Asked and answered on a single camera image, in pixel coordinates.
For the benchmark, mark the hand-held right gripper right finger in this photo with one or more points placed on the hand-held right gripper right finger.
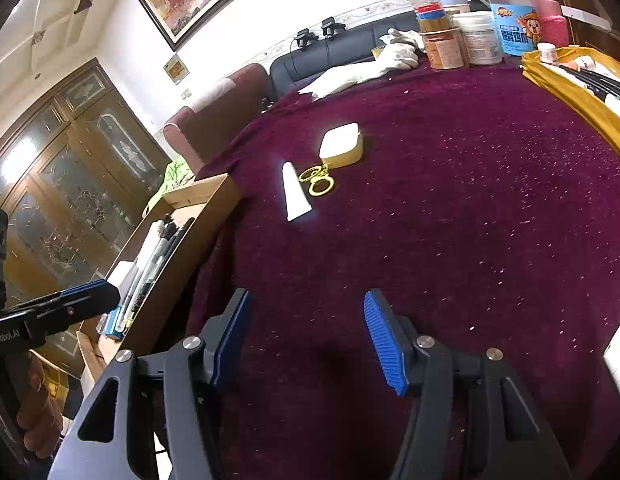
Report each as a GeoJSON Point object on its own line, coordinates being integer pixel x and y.
{"type": "Point", "coordinates": [385, 340]}

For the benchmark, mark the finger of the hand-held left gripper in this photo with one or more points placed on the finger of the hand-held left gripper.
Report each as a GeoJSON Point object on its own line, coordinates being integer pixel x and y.
{"type": "Point", "coordinates": [85, 288]}

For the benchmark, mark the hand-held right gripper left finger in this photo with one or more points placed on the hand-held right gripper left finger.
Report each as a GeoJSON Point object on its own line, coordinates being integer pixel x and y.
{"type": "Point", "coordinates": [235, 335]}

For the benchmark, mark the white marker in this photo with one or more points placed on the white marker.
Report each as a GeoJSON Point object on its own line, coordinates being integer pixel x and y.
{"type": "Point", "coordinates": [152, 255]}

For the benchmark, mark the shallow cardboard box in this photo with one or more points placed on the shallow cardboard box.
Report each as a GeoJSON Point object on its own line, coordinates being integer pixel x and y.
{"type": "Point", "coordinates": [190, 260]}

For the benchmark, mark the person's left hand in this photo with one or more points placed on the person's left hand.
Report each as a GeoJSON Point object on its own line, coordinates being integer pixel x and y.
{"type": "Point", "coordinates": [40, 410]}

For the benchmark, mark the small white box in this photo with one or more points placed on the small white box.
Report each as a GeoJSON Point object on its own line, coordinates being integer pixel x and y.
{"type": "Point", "coordinates": [121, 277]}

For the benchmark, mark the wooden glass-door cabinet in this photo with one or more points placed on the wooden glass-door cabinet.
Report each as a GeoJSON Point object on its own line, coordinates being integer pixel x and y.
{"type": "Point", "coordinates": [80, 170]}

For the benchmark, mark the green patterned quilt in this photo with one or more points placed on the green patterned quilt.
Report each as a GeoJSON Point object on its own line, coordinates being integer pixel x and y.
{"type": "Point", "coordinates": [177, 172]}

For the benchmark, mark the white tube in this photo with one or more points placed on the white tube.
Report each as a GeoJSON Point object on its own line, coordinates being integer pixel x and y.
{"type": "Point", "coordinates": [294, 195]}

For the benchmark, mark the maroon tablecloth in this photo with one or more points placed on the maroon tablecloth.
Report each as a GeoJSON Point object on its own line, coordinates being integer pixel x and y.
{"type": "Point", "coordinates": [465, 210]}

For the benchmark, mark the yellow scissors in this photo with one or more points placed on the yellow scissors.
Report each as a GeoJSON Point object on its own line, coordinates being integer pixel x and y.
{"type": "Point", "coordinates": [317, 174]}

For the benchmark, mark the pale yellow case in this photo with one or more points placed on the pale yellow case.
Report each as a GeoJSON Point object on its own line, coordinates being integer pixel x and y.
{"type": "Point", "coordinates": [340, 142]}

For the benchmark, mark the brown armchair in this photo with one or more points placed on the brown armchair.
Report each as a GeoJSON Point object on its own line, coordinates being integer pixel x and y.
{"type": "Point", "coordinates": [220, 125]}

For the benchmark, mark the white envelope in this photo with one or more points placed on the white envelope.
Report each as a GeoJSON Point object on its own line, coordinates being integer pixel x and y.
{"type": "Point", "coordinates": [340, 80]}

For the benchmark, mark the yellow green box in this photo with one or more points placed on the yellow green box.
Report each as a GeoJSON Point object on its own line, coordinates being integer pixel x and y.
{"type": "Point", "coordinates": [380, 52]}

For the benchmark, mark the white gloves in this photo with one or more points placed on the white gloves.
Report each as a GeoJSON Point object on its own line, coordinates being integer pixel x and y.
{"type": "Point", "coordinates": [402, 50]}

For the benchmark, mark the black leather sofa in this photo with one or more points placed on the black leather sofa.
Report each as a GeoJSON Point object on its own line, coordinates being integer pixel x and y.
{"type": "Point", "coordinates": [350, 45]}

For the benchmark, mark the orange jar with red lid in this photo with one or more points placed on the orange jar with red lid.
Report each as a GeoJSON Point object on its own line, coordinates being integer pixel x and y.
{"type": "Point", "coordinates": [442, 45]}

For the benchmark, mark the black clip device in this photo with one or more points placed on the black clip device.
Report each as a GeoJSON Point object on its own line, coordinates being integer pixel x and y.
{"type": "Point", "coordinates": [333, 26]}
{"type": "Point", "coordinates": [303, 39]}

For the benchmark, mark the yellow tray with tools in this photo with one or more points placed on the yellow tray with tools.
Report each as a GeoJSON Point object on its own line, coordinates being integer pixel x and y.
{"type": "Point", "coordinates": [585, 110]}

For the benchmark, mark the white plastic jar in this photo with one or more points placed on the white plastic jar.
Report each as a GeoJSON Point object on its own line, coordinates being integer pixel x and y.
{"type": "Point", "coordinates": [477, 40]}

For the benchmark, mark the small white bottle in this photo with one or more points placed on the small white bottle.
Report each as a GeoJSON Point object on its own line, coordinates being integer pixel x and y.
{"type": "Point", "coordinates": [547, 53]}

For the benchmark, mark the black and white package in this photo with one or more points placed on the black and white package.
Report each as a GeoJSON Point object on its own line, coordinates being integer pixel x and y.
{"type": "Point", "coordinates": [600, 82]}

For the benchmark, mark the pink yarn cone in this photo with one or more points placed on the pink yarn cone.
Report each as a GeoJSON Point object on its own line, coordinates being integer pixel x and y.
{"type": "Point", "coordinates": [550, 22]}

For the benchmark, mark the small wall plaque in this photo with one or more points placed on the small wall plaque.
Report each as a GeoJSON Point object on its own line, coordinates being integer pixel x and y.
{"type": "Point", "coordinates": [176, 68]}

